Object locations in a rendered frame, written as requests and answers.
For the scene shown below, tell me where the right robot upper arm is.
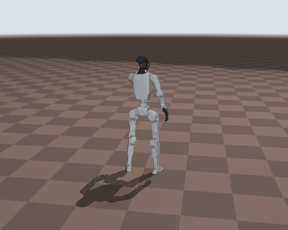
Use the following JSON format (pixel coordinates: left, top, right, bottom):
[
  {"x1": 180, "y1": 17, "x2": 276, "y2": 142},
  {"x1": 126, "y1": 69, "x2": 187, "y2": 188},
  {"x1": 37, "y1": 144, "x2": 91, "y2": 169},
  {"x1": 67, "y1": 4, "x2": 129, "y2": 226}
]
[{"x1": 149, "y1": 74, "x2": 163, "y2": 97}]

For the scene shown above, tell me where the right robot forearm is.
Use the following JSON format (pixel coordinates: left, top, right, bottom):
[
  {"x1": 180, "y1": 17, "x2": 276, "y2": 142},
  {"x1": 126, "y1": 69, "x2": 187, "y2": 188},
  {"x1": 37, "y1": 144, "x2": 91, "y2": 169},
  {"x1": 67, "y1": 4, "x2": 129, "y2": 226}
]
[{"x1": 158, "y1": 92, "x2": 166, "y2": 110}]

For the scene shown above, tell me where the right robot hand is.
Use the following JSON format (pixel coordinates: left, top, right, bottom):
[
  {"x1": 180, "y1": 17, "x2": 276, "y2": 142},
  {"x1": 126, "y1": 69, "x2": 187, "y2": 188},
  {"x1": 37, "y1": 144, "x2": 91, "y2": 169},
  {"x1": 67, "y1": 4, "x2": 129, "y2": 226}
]
[{"x1": 162, "y1": 108, "x2": 168, "y2": 122}]

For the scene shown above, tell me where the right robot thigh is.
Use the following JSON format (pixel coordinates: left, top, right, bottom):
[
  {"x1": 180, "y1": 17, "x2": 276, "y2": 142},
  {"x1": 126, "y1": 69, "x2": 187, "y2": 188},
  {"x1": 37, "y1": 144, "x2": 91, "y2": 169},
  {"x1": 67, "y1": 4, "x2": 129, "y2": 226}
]
[{"x1": 147, "y1": 110, "x2": 160, "y2": 147}]

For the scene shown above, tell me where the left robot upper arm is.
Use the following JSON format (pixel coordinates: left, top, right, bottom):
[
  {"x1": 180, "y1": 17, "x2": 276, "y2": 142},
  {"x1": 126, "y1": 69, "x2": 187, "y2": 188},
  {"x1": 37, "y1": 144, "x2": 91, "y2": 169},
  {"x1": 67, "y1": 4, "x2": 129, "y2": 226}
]
[{"x1": 127, "y1": 73, "x2": 133, "y2": 85}]

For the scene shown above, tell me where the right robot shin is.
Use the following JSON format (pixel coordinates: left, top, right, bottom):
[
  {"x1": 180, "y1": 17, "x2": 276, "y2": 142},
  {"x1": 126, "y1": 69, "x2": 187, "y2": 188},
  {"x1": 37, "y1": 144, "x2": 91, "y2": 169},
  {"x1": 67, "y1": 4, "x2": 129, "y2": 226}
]
[{"x1": 151, "y1": 139, "x2": 160, "y2": 170}]

